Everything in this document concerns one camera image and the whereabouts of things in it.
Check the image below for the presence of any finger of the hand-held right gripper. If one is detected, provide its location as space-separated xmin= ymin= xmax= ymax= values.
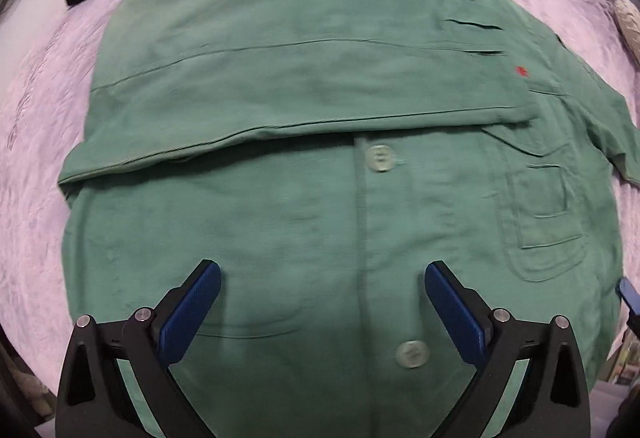
xmin=618 ymin=277 xmax=640 ymax=319

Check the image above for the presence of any green button shirt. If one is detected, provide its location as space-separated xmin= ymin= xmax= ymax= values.
xmin=57 ymin=0 xmax=640 ymax=438

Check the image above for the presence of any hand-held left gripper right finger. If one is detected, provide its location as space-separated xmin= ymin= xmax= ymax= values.
xmin=423 ymin=260 xmax=592 ymax=438

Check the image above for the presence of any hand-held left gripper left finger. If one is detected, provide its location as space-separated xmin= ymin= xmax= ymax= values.
xmin=55 ymin=259 xmax=222 ymax=438

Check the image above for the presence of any purple embossed blanket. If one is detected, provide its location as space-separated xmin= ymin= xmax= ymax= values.
xmin=0 ymin=0 xmax=640 ymax=399

